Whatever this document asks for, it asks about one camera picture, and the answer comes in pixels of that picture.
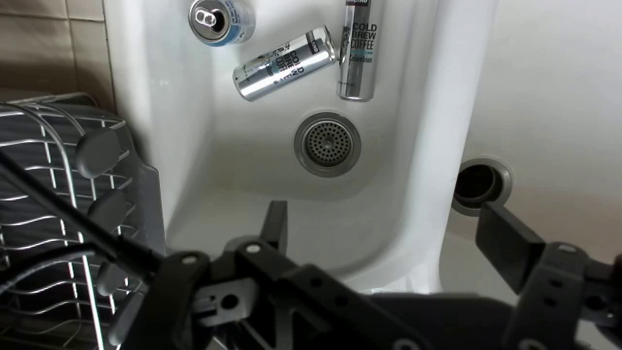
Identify round metal sink strainer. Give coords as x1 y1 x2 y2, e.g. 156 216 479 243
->
292 111 364 179

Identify grey dish drying rack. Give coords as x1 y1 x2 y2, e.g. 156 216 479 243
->
0 92 168 350

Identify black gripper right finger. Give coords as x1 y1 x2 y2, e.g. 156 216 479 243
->
475 203 622 350

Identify blue open drink can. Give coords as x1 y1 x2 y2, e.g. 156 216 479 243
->
187 0 259 49

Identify short silver drink can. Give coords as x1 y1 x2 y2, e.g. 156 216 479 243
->
232 26 341 103

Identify white double basin sink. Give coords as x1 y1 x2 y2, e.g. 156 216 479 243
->
104 0 622 308

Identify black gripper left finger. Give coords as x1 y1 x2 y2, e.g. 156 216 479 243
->
123 201 430 350

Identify dark round basin drain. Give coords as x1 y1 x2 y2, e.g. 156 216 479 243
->
452 156 516 218

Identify tall silver drink can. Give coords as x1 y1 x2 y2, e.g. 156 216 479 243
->
337 0 386 103

